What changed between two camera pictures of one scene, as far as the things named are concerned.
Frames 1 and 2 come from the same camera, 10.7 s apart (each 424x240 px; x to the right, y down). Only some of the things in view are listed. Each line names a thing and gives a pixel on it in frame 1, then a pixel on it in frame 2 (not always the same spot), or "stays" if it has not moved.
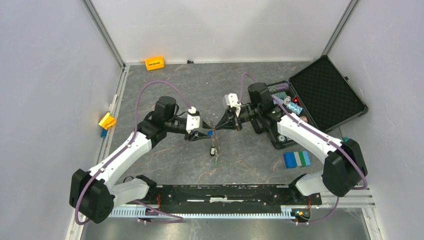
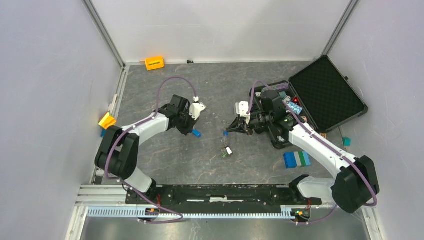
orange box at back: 154,63 stays
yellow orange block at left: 107,121 stays
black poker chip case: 321,93 stays
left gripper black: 195,136 → 187,130
